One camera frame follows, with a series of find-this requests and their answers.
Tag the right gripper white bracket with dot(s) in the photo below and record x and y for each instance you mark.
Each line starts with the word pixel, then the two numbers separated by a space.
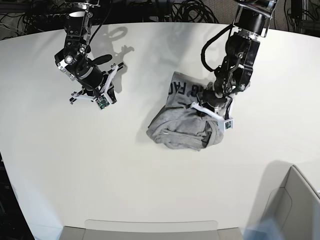
pixel 96 83

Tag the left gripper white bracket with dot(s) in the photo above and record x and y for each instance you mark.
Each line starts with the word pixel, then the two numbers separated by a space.
pixel 219 106

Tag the grey T-shirt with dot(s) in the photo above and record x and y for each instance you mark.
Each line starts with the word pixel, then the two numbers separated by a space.
pixel 179 128

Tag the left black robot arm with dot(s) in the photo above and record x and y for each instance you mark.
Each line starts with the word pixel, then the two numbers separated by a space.
pixel 233 76

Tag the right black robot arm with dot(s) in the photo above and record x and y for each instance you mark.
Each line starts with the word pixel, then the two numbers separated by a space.
pixel 73 59

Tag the grey bin right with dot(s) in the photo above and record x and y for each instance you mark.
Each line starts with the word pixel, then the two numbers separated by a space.
pixel 295 207

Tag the grey tray bottom edge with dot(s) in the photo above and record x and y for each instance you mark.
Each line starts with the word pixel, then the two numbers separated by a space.
pixel 124 230

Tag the blue object bottom right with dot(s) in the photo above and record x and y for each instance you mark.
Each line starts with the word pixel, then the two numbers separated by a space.
pixel 267 229

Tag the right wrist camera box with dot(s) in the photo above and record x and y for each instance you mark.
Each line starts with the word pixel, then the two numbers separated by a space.
pixel 102 102

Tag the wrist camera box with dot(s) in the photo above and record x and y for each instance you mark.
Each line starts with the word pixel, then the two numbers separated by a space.
pixel 102 102
pixel 226 124

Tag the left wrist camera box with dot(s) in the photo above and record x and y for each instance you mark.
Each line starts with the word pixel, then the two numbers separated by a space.
pixel 226 124

